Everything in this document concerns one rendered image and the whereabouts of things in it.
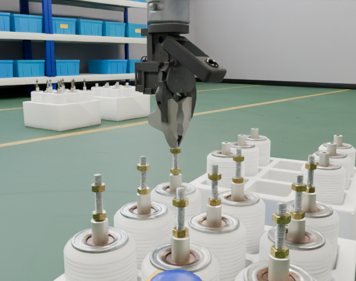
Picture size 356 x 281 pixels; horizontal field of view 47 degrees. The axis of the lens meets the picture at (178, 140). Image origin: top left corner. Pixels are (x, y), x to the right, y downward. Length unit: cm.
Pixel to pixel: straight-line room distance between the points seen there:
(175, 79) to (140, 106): 275
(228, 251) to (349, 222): 40
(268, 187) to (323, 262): 54
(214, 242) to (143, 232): 11
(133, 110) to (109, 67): 279
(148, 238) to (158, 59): 31
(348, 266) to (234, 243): 19
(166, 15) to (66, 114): 226
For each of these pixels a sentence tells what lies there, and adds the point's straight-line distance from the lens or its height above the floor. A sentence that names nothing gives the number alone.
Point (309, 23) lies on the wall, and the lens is 741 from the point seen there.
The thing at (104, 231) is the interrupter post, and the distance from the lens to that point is 56.
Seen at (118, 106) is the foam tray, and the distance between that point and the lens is 326.
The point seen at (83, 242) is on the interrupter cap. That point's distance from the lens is 57.
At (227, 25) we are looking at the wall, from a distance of 822.
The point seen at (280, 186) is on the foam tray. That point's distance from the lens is 107.
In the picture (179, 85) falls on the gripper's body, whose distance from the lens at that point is 71.
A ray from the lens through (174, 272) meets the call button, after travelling 33.
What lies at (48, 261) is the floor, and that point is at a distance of 110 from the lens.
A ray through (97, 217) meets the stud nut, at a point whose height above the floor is 29.
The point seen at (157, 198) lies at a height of 25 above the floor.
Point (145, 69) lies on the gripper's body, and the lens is 72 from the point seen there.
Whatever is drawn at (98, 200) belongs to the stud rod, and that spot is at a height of 31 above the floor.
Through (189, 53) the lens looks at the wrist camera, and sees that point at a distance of 67.
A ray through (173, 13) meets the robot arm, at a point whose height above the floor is 56.
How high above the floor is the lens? 49
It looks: 11 degrees down
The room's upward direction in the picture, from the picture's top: straight up
